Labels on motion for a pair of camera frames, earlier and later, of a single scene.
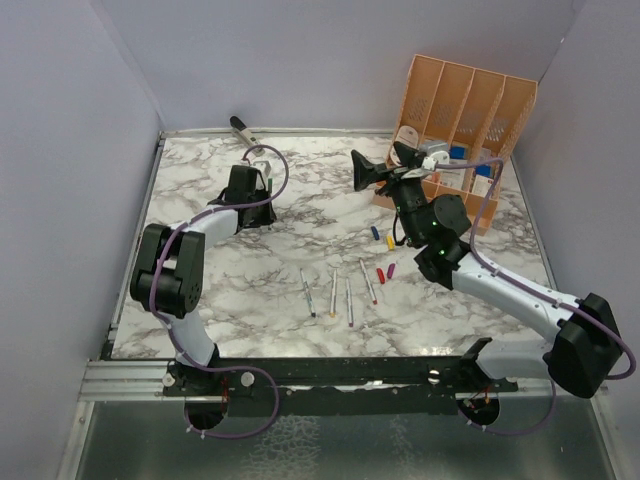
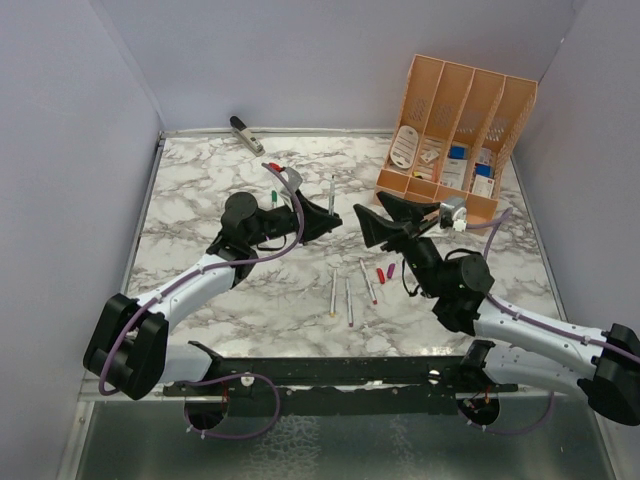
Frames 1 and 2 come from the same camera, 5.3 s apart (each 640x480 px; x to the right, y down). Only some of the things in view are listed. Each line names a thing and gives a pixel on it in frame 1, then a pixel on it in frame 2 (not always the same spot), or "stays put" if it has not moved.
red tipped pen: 374,301 stays put
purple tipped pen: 349,303 stays put
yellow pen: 333,304 stays put
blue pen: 308,297 to 331,197
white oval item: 408,135 stays put
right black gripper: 367,174 to 377,229
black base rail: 336,386 stays put
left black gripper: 268,217 to 316,219
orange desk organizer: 476,112 stays put
